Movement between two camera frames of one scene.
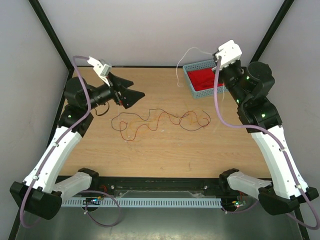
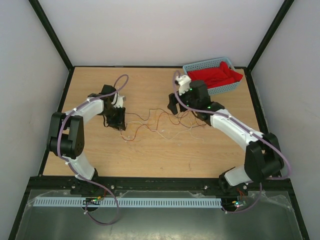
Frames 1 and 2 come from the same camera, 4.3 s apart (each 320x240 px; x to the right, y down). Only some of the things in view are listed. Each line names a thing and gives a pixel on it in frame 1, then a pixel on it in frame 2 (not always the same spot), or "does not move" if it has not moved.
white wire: x=202 y=52 → x=189 y=130
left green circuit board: x=93 y=201 does not move
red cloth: x=202 y=79 does not move
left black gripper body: x=104 y=94 → x=114 y=116
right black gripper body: x=231 y=75 → x=186 y=100
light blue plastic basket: x=206 y=92 does not move
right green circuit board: x=238 y=203 does not move
